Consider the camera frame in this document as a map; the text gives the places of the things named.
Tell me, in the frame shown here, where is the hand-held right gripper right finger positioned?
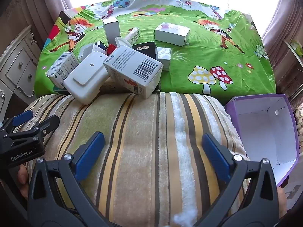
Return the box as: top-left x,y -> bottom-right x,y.
193,133 -> 280,227

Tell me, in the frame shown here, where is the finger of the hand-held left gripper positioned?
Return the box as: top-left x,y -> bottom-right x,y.
0,110 -> 34,135
4,115 -> 60,145

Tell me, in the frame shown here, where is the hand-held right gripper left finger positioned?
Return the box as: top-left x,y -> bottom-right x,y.
27,131 -> 114,227

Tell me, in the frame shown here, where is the purple cardboard box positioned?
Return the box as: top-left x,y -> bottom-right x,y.
224,94 -> 300,187

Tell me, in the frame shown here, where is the white medicine box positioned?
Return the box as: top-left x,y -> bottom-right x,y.
45,51 -> 80,87

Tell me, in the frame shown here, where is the tall white carton box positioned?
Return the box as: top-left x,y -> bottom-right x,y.
102,17 -> 119,45

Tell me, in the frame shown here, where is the person's left hand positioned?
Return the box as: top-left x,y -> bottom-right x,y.
17,164 -> 30,194

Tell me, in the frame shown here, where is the white ornate cabinet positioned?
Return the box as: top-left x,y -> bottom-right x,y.
0,25 -> 42,123

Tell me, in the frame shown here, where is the white plastic device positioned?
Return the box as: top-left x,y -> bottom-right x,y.
63,52 -> 109,105

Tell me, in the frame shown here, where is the striped plush cushion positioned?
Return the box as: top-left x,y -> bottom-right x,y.
5,91 -> 251,227

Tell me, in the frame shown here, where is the white cotton fluff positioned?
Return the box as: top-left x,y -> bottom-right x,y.
174,211 -> 197,227

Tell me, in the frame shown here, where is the white cube box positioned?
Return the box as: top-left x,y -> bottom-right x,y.
78,44 -> 103,62

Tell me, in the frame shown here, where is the white barcode box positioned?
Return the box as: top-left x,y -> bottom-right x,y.
103,45 -> 164,99

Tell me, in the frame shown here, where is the green cartoon printed blanket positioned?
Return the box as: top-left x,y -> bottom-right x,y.
34,0 -> 277,98

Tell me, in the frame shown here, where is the white toy basketball hoop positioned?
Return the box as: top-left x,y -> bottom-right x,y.
115,37 -> 133,51

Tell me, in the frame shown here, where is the small silver white box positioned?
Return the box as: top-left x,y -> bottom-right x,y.
155,47 -> 171,71

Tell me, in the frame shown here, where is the beige curtain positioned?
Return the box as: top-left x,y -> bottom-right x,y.
0,0 -> 74,44
260,0 -> 303,59

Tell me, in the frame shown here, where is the black box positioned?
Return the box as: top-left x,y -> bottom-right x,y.
133,42 -> 157,61

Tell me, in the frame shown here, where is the orange white toothpaste box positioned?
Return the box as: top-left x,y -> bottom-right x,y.
125,27 -> 141,46

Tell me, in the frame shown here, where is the flat white purple-print box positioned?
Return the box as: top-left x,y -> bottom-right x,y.
154,22 -> 191,47

